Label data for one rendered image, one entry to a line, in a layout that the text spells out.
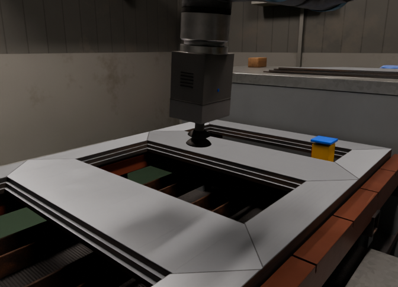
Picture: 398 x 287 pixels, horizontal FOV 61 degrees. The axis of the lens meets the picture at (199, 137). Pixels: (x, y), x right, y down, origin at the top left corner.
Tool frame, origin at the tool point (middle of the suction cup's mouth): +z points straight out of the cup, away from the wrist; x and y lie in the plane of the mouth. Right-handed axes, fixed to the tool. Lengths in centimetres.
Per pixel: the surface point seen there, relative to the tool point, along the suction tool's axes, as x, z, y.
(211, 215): 1.8, 14.3, -2.8
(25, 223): -176, 113, -56
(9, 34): -288, -6, -116
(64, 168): -42.9, 17.6, -2.3
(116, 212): -13.4, 15.4, 6.6
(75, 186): -30.6, 16.7, 3.3
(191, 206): -3.2, 14.7, -3.4
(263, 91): -25, 3, -79
